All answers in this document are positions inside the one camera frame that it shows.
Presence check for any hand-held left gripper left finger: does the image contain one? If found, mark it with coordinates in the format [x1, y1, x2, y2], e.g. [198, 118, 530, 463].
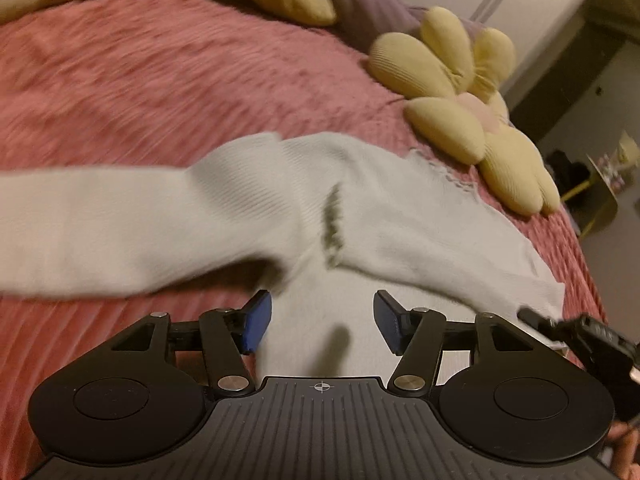
[111, 290, 273, 395]

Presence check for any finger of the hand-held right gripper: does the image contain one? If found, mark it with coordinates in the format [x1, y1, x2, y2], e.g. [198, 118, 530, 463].
[516, 306, 581, 350]

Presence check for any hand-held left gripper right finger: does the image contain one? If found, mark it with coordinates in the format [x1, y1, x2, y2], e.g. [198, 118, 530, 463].
[372, 290, 531, 398]

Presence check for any white knit sweater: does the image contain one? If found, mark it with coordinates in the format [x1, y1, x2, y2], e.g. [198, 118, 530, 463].
[0, 131, 566, 378]

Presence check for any person's right hand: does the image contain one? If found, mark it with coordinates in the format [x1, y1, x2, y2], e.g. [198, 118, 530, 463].
[611, 420, 640, 480]

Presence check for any yellow side table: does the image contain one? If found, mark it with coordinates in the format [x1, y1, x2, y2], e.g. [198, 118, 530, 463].
[560, 130, 623, 237]

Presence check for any yellow flower pillow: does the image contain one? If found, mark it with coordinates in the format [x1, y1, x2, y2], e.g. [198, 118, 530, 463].
[369, 6, 561, 217]

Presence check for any pink ribbed blanket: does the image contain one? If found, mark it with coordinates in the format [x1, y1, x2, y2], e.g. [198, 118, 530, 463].
[0, 0, 608, 480]

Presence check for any purple duvet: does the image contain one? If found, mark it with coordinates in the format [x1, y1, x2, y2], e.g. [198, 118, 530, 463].
[135, 0, 481, 56]

